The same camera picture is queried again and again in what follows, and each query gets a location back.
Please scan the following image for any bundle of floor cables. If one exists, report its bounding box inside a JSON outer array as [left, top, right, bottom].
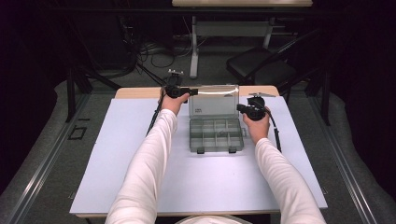
[[136, 36, 208, 69]]

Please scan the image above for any person's white top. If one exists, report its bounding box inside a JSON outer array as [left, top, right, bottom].
[[174, 214, 254, 224]]

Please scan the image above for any white table mat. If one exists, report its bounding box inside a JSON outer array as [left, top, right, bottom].
[[69, 95, 329, 216]]

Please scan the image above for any person's left hand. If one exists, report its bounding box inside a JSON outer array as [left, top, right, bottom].
[[159, 92, 190, 117]]

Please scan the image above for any black folding chair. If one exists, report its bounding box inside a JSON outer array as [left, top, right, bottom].
[[226, 29, 331, 94]]

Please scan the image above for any person's right hand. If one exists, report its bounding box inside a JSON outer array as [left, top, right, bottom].
[[243, 106, 271, 146]]

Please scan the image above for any white-legged desk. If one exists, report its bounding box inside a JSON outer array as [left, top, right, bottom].
[[171, 0, 314, 79]]

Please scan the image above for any black metal stand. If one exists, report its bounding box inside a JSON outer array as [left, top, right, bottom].
[[64, 66, 123, 123], [306, 69, 332, 127]]

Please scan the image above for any left hand-held gripper cable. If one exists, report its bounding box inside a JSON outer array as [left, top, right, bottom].
[[146, 98, 166, 138]]

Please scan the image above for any black horizontal rail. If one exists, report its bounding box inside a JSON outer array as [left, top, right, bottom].
[[49, 7, 344, 15]]

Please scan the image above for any right hand-held gripper cable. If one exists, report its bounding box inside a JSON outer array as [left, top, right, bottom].
[[264, 106, 283, 153]]

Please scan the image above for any grey transparent compartment box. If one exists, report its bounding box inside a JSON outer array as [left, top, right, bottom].
[[188, 84, 248, 155]]

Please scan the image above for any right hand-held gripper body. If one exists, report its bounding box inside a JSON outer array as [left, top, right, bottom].
[[244, 91, 276, 121]]

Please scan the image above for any metal floor rail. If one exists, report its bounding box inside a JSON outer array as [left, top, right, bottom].
[[306, 92, 378, 224], [4, 92, 92, 224]]

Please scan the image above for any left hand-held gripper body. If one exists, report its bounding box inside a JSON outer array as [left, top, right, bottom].
[[164, 68, 188, 99]]

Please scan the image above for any hand-held gripper cable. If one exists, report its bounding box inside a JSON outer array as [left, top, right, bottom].
[[264, 106, 283, 153], [146, 98, 166, 138]]

